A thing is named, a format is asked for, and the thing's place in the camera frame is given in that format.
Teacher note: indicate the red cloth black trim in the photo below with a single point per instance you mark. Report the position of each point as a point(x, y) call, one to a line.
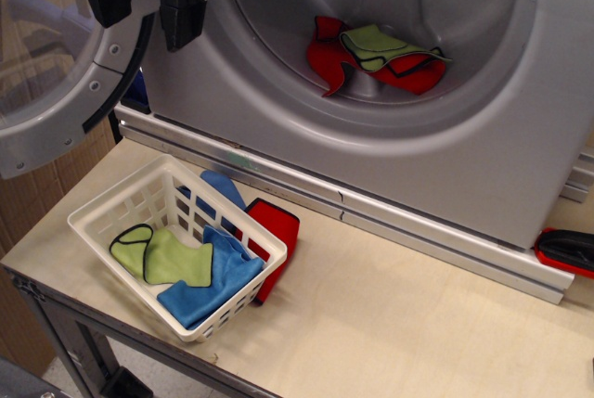
point(327, 57)

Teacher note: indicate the green cloth black trim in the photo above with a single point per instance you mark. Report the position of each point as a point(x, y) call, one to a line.
point(373, 49)

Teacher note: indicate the round machine door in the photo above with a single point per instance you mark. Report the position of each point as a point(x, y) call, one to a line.
point(61, 74)

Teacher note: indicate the grey laundry machine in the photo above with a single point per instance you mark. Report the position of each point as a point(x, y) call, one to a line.
point(489, 148)

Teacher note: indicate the blue object behind door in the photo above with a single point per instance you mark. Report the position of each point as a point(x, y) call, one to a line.
point(136, 96)

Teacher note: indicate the white plastic basket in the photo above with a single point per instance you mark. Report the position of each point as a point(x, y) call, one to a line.
point(148, 197)

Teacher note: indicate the blue cloth behind basket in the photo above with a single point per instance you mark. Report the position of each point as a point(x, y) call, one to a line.
point(220, 183)

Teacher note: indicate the cardboard box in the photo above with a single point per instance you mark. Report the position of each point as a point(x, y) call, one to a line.
point(25, 200)

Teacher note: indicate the green cloth in basket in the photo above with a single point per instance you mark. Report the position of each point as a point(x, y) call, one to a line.
point(158, 257)

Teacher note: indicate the red cloth beside basket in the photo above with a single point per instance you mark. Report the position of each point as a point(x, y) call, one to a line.
point(283, 225)

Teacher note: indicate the blue cloth in basket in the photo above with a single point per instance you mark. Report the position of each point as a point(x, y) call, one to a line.
point(232, 269)

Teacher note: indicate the red and black tool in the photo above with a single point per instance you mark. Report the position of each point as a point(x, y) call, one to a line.
point(568, 250)

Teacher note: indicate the metal table frame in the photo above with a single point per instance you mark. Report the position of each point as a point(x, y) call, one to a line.
point(80, 334)

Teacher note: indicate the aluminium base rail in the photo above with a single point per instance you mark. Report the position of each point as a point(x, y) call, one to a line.
point(516, 268)

